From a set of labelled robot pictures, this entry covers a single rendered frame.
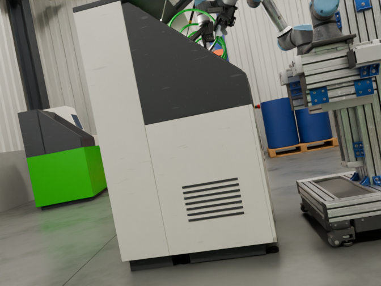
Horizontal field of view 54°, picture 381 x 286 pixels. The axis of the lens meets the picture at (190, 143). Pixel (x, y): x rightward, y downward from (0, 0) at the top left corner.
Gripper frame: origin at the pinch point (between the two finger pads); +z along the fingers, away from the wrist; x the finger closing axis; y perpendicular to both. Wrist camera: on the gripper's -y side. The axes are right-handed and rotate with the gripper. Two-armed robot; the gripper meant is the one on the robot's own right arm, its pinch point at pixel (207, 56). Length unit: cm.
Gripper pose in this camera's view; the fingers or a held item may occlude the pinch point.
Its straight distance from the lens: 236.2
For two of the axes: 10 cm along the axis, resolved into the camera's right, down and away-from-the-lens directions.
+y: 9.6, -1.8, -1.9
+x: 1.9, -0.6, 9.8
